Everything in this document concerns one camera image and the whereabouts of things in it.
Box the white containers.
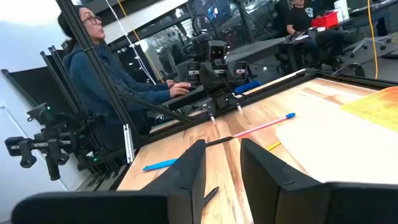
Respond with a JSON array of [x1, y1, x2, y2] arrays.
[[333, 0, 351, 22]]

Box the blue tube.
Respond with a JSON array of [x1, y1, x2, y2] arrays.
[[234, 80, 264, 95]]

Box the yellow hanging cable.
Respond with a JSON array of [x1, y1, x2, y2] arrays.
[[116, 0, 165, 83]]

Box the blue pen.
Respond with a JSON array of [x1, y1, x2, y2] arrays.
[[142, 157, 178, 172]]

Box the person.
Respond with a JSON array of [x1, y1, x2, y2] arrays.
[[279, 0, 346, 68], [57, 4, 192, 138]]

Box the dark grey pencil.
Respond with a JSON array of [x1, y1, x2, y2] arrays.
[[203, 185, 220, 207]]

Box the black flat panel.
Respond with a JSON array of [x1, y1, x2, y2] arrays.
[[1, 66, 77, 116]]

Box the black pen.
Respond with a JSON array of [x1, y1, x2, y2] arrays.
[[205, 136, 234, 147]]

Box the yellow extension cable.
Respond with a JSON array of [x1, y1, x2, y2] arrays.
[[366, 0, 379, 80]]

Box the dark monitor screen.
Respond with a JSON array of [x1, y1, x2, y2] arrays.
[[189, 0, 233, 24]]

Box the grey work table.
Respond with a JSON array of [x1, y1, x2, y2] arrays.
[[225, 29, 315, 65]]

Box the orange plastic box lid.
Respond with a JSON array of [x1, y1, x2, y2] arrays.
[[340, 86, 398, 133]]

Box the red plastic bin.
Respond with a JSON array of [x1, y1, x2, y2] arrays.
[[311, 11, 339, 29]]

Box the office chair base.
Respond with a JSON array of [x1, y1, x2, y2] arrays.
[[349, 34, 393, 59]]

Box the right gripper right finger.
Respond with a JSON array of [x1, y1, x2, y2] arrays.
[[240, 138, 398, 224]]

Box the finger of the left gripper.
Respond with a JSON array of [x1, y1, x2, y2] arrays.
[[186, 62, 218, 124], [228, 61, 249, 113]]

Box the yellow wooden pencil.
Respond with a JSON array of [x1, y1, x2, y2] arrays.
[[265, 140, 282, 152]]

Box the black handle rig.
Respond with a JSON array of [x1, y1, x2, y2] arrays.
[[4, 102, 105, 182]]

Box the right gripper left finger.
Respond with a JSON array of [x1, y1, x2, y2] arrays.
[[11, 139, 207, 224]]

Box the silver metal bracket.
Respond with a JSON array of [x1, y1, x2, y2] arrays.
[[123, 123, 136, 164]]

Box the pink pencil with blue cap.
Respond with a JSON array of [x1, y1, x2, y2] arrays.
[[232, 112, 297, 139]]

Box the white hanging cable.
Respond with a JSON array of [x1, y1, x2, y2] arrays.
[[104, 0, 157, 85]]

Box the dark grey desk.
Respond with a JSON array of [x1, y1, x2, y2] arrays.
[[157, 83, 215, 111]]

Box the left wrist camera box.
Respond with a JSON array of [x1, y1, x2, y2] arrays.
[[207, 40, 227, 62]]

